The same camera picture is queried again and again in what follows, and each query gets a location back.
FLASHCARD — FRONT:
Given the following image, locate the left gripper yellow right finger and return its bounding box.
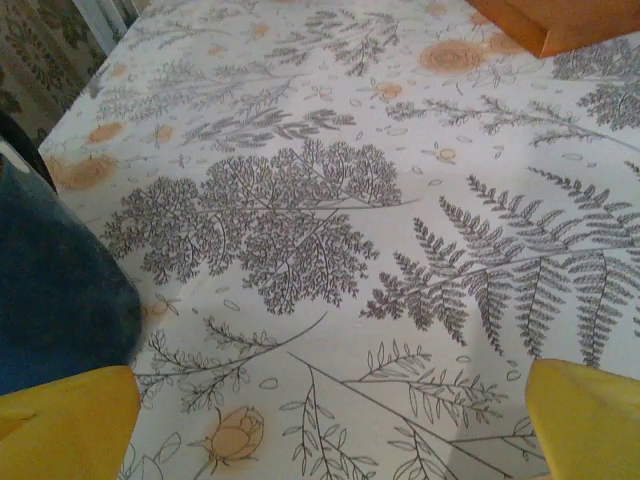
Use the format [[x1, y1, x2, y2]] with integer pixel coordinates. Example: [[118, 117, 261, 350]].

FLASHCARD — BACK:
[[525, 357, 640, 480]]

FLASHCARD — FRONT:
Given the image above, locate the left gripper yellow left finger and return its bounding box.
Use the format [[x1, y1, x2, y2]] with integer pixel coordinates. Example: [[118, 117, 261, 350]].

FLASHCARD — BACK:
[[0, 364, 142, 480]]

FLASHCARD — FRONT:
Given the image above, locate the gold mug tree stand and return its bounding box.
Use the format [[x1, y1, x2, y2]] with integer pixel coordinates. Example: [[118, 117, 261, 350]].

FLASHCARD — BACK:
[[467, 0, 640, 59]]

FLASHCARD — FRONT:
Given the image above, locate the dark blue enamel mug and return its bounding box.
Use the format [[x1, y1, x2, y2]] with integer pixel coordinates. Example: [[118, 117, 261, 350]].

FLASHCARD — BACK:
[[0, 112, 146, 399]]

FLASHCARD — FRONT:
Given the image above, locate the floral fern print tablecloth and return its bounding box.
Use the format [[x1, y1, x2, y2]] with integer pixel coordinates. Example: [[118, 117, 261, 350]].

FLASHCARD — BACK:
[[37, 0, 640, 480]]

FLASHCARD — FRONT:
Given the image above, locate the aluminium frame post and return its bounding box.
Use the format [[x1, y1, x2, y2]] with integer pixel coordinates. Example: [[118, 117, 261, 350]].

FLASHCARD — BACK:
[[72, 0, 139, 54]]

